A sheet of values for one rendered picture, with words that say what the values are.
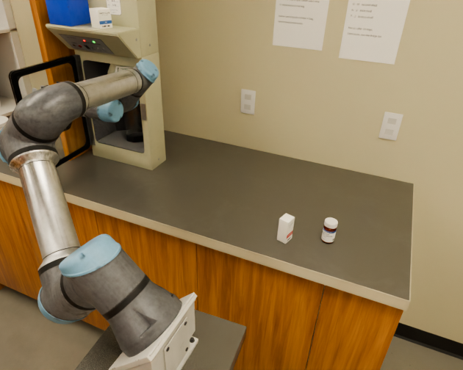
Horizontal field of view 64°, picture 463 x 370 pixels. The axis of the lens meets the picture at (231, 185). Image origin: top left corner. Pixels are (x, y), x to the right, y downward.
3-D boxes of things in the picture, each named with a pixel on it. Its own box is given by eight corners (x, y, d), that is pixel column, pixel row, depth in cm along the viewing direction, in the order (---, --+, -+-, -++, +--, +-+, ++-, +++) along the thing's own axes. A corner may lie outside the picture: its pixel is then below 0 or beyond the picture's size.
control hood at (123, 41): (73, 48, 146) (68, 20, 141) (142, 57, 135) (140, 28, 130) (50, 53, 137) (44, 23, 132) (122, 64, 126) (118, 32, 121)
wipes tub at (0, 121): (3, 142, 178) (-6, 113, 170) (23, 148, 174) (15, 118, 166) (-23, 153, 168) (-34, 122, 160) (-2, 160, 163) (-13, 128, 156)
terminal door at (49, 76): (91, 147, 166) (74, 53, 145) (37, 178, 142) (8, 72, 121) (90, 146, 166) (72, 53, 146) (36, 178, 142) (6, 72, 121)
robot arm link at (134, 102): (150, 93, 130) (131, 100, 121) (132, 112, 136) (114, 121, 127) (134, 75, 129) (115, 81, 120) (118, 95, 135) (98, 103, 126)
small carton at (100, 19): (104, 26, 132) (101, 6, 129) (112, 27, 130) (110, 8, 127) (91, 26, 129) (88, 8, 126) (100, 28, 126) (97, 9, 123)
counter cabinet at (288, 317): (77, 228, 273) (50, 111, 227) (365, 329, 206) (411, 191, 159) (-5, 291, 221) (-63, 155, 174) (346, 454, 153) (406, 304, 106)
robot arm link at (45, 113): (19, 77, 81) (145, 51, 122) (2, 107, 87) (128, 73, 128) (55, 119, 82) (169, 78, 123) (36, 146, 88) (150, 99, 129)
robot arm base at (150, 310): (157, 344, 69) (121, 305, 68) (115, 365, 77) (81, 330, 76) (192, 291, 82) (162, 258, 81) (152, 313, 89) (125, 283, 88)
